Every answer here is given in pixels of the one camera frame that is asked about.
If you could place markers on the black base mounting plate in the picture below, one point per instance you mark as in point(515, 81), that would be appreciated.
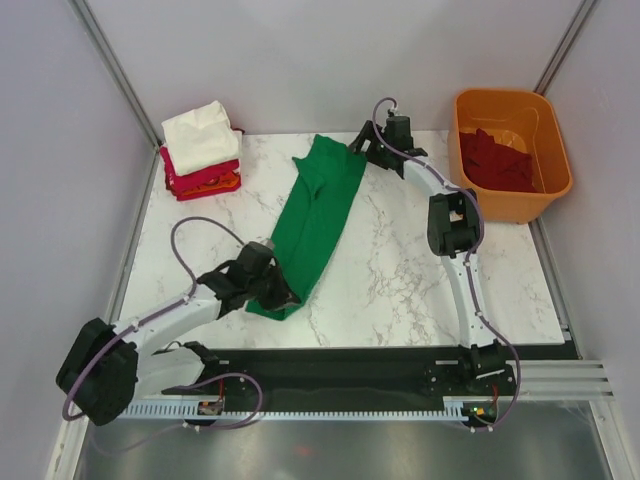
point(390, 376)

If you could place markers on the pink folded t-shirt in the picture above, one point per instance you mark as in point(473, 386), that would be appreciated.
point(177, 185)

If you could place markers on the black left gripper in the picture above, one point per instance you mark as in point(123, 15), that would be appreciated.
point(283, 296)

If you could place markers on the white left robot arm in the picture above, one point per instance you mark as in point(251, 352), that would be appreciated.
point(110, 365)

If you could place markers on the orange folded t-shirt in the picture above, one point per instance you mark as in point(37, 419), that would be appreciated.
point(225, 183)

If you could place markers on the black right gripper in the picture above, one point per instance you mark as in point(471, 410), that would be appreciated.
point(368, 132)

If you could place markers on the white folded t-shirt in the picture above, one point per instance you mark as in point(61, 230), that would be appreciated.
point(200, 138)

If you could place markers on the aluminium frame post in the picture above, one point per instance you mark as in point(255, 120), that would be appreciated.
point(103, 47)
point(568, 40)

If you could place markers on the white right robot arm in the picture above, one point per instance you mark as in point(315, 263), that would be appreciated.
point(454, 228)

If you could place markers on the green t-shirt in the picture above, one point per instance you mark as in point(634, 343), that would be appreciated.
point(316, 211)

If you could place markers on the dark red t-shirt in tub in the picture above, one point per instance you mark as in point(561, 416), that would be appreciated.
point(495, 166)

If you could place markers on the orange plastic tub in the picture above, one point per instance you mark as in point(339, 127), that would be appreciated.
point(526, 122)

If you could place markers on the left aluminium frame post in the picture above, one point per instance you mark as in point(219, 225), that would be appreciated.
point(103, 47)

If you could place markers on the slotted cable duct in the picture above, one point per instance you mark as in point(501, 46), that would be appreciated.
point(202, 408)

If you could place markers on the right aluminium frame post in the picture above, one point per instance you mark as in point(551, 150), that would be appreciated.
point(568, 40)

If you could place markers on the aluminium front rail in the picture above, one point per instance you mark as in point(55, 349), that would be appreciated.
point(560, 380)

